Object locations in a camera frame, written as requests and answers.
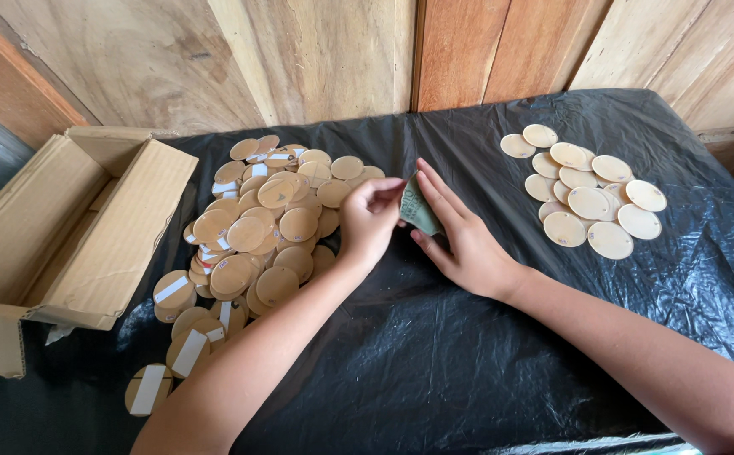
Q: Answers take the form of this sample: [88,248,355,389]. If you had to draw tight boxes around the black plastic sheet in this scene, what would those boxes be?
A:
[0,88,734,455]

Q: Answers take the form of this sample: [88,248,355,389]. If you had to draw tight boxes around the open cardboard box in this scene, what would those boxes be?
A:
[0,125,200,379]

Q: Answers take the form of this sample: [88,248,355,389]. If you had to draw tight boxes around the group of pale sanded discs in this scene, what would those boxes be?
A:
[499,123,668,260]

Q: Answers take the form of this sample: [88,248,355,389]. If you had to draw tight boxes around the pile of brown wooden discs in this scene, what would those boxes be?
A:
[124,134,387,418]

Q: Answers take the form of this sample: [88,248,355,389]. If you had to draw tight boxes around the person's left hand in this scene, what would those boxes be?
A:
[338,177,408,269]

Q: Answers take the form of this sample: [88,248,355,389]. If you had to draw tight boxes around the green sandpaper piece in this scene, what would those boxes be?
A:
[399,172,446,237]

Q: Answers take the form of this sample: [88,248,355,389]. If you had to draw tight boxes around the person's right hand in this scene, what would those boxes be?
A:
[410,157,527,302]

